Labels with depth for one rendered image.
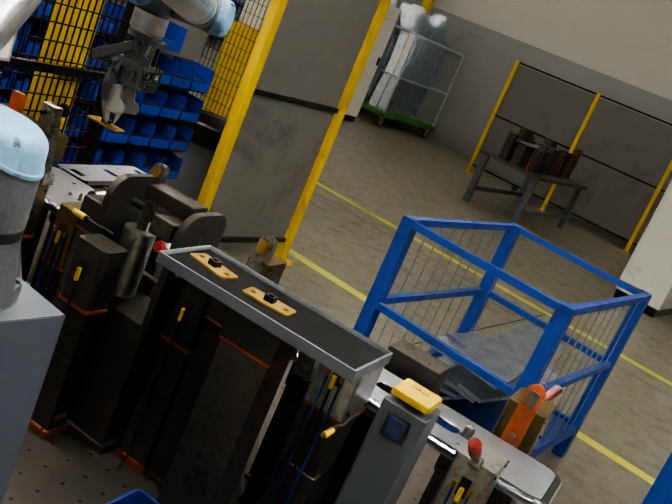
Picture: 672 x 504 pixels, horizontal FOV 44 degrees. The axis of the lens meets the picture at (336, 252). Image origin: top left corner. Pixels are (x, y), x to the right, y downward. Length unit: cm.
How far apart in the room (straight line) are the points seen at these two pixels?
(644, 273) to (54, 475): 814
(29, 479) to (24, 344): 43
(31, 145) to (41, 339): 26
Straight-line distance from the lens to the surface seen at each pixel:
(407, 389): 119
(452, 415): 162
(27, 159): 107
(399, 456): 120
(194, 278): 127
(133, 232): 154
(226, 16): 167
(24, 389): 120
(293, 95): 480
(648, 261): 925
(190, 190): 501
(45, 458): 160
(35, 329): 115
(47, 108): 177
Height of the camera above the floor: 160
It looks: 15 degrees down
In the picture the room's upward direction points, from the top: 23 degrees clockwise
